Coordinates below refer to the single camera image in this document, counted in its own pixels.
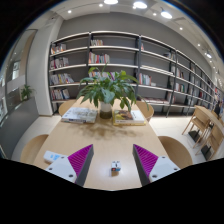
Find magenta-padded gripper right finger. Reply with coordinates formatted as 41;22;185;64
132;143;181;187

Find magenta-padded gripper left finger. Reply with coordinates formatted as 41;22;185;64
44;143;95;187

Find small white charger block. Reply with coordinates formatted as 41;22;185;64
110;160;122;173

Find white power strip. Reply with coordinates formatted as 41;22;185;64
43;150;69;164

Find group of wooden slatted chairs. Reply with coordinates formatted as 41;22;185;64
181;104;224;161

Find small green potted plant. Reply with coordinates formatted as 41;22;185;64
19;84;36;102

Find green plant in white pot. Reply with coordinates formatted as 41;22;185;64
76;64;148;120

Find grey shelf unit with books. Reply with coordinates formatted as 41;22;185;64
48;30;224;118

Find group of ceiling lights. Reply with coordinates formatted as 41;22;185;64
66;0;214;59

